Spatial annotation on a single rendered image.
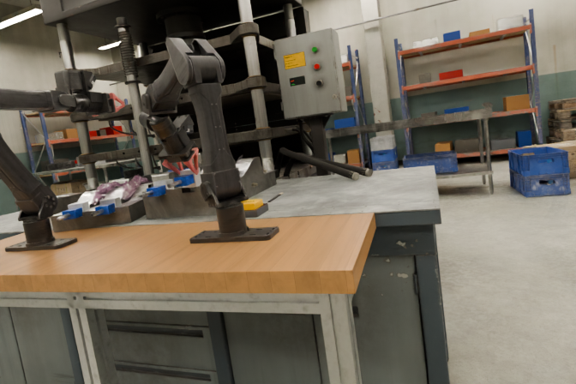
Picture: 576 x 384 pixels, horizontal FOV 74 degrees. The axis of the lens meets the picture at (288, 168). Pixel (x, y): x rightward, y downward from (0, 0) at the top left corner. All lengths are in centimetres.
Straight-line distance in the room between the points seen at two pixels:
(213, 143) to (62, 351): 120
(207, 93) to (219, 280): 40
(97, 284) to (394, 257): 68
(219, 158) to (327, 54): 117
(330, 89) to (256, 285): 136
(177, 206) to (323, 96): 97
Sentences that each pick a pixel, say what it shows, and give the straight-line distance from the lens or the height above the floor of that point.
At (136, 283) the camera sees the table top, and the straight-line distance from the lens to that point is 80.
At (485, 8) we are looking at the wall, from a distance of 784.
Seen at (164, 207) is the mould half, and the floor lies 84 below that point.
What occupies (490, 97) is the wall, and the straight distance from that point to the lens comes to 769.
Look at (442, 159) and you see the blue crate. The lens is 477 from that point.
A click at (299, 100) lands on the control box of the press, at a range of 193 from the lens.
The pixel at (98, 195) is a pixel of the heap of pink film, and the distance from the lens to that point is 152.
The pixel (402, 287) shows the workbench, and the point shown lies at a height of 58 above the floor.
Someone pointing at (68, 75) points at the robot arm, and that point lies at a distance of 139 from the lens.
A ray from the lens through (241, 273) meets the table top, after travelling 67.
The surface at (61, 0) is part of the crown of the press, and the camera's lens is 264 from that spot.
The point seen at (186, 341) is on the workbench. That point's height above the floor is 39.
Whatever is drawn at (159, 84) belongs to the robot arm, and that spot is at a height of 118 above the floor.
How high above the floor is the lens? 102
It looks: 6 degrees down
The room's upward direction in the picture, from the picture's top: 8 degrees counter-clockwise
